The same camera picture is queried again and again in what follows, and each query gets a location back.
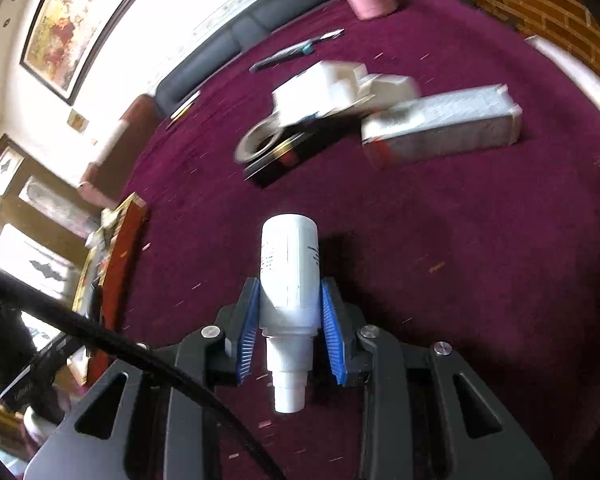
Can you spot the silver red-label carton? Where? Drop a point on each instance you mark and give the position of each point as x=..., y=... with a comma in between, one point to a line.
x=445, y=125

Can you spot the white plastic spray bottle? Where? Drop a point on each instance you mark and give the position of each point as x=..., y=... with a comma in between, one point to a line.
x=290, y=270

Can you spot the white orange flat box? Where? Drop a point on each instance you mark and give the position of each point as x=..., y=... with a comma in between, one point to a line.
x=185, y=105

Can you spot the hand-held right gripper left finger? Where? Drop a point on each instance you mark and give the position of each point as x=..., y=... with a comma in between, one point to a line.
x=247, y=330

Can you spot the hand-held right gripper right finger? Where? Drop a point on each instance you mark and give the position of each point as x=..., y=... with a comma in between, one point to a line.
x=334, y=335

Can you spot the beige wall switch plate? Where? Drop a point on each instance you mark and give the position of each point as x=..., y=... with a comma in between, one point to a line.
x=77, y=121

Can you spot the framed wall painting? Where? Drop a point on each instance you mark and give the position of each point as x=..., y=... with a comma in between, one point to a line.
x=70, y=25

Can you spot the gold-trimmed wooden box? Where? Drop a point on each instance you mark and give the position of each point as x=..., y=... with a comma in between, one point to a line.
x=125, y=250

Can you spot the large white carton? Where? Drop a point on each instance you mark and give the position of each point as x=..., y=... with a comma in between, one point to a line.
x=315, y=90

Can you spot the black leather sofa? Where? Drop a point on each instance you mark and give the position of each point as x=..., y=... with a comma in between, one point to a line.
x=200, y=70

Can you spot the beige tape roll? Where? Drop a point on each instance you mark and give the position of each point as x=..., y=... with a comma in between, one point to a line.
x=245, y=147

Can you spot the brown upholstered chair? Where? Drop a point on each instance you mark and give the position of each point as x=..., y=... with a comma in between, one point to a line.
x=140, y=115

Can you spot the wooden glass-panel door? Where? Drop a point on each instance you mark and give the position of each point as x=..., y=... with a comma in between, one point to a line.
x=55, y=200

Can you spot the thin black pen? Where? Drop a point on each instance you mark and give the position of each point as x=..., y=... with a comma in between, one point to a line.
x=330, y=35

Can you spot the maroon tablecloth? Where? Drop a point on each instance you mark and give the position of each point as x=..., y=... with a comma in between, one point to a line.
x=430, y=260

